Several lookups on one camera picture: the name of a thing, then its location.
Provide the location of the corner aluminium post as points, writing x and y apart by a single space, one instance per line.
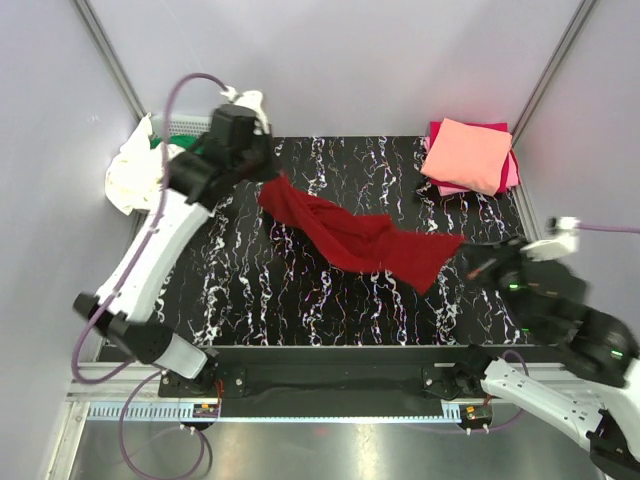
96 31
559 55

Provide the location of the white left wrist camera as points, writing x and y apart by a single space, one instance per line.
250 99

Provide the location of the right orange connector board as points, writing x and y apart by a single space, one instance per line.
479 413

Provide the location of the folded salmon t shirt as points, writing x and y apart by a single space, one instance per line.
468 156

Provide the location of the right corner aluminium post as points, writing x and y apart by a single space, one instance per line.
559 55

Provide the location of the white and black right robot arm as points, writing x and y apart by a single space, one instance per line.
544 297

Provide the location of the green t shirt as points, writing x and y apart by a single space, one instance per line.
187 142

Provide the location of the dark red t shirt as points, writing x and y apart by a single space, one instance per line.
360 243

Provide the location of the folded crimson t shirt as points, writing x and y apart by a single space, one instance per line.
436 125

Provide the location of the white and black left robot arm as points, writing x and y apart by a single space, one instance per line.
236 148

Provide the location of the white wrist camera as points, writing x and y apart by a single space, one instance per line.
250 99
562 241

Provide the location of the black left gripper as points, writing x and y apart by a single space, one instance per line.
261 157

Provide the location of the white plastic laundry basket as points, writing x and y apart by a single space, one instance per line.
179 125

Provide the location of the orange connector board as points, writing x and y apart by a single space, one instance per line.
206 410
479 413

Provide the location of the white slotted cable duct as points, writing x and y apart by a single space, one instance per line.
428 413

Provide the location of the left orange connector board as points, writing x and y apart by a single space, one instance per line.
206 410

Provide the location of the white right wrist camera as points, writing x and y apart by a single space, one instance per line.
562 241

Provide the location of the left corner aluminium post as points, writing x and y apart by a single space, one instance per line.
96 31

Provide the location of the folded pink t shirt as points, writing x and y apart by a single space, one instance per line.
510 177

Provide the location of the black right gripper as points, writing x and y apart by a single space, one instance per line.
498 263

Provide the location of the white t shirt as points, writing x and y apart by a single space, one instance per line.
134 176

